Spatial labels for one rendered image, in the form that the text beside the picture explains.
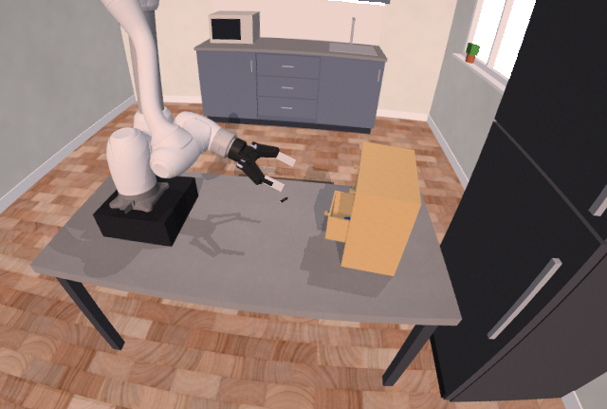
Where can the small wooden chest of drawers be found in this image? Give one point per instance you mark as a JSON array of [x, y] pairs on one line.
[[386, 205]]

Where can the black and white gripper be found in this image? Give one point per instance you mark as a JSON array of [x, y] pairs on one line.
[[240, 150]]

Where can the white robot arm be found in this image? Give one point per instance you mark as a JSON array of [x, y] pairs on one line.
[[169, 149]]

